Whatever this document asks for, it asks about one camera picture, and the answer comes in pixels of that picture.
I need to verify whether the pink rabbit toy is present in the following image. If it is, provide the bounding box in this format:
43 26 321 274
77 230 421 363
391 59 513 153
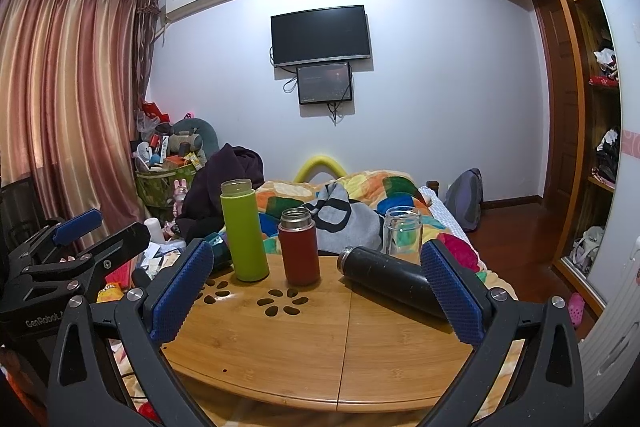
171 179 189 214

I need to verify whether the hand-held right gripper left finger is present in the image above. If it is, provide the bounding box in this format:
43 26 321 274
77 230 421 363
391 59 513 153
46 238 221 427

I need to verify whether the pink striped curtain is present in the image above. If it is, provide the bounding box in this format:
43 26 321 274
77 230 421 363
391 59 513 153
0 0 162 235

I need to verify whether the white handbag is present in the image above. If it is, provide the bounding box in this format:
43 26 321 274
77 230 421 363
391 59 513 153
571 226 607 266

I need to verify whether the white plastic cup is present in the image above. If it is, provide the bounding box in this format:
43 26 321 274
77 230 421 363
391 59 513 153
144 217 166 246

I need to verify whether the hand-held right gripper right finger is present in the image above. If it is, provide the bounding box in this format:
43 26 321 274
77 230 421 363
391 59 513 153
415 238 585 427

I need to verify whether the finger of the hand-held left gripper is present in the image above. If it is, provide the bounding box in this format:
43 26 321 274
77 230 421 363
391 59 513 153
7 208 104 268
20 221 152 308

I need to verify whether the dark purple clothing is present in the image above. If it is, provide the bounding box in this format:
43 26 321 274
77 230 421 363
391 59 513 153
177 144 265 242

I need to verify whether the pink slipper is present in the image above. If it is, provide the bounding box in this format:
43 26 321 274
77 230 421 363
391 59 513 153
566 292 586 329

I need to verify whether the red thermos cup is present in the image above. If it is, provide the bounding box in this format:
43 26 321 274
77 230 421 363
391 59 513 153
277 207 321 286

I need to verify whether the wooden folding table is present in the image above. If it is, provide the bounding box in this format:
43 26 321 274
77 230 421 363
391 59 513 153
160 252 521 413

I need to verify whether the black mesh chair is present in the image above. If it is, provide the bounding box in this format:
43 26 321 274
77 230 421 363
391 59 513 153
0 179 57 253

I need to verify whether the green cup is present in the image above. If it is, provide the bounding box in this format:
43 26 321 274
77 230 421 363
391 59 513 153
220 178 271 283

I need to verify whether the yellow foam tube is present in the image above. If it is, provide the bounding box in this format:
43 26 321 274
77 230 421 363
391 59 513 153
292 155 349 184

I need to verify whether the teal container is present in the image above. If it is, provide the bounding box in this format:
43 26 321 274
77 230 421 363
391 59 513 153
206 232 232 269

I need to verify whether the colourful patchwork blanket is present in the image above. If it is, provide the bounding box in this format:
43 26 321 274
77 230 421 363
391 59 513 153
255 174 488 280

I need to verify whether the grey backpack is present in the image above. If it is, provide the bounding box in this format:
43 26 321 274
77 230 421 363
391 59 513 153
444 168 485 232

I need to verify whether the clear glass cup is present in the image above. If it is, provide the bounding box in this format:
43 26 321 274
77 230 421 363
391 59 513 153
382 206 424 266

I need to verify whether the red bag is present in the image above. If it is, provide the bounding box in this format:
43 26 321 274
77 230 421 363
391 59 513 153
142 101 169 124

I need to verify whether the small black monitor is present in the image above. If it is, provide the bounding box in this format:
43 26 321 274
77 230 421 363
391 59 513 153
296 62 355 106

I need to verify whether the green basket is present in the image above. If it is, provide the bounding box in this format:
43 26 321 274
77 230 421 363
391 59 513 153
135 167 197 210

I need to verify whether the brown wooden door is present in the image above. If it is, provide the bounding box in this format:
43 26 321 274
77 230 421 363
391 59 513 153
531 0 577 210

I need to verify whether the grey printed garment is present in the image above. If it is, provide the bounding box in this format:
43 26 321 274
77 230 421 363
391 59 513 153
300 182 383 256

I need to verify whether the black thermos cup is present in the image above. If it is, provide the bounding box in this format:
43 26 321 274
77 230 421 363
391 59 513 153
337 246 451 322

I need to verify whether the black wall television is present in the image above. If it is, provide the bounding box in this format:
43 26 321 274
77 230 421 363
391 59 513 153
270 5 372 68

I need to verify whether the grey plush toy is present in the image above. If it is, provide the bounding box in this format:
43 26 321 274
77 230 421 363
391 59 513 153
167 117 221 158

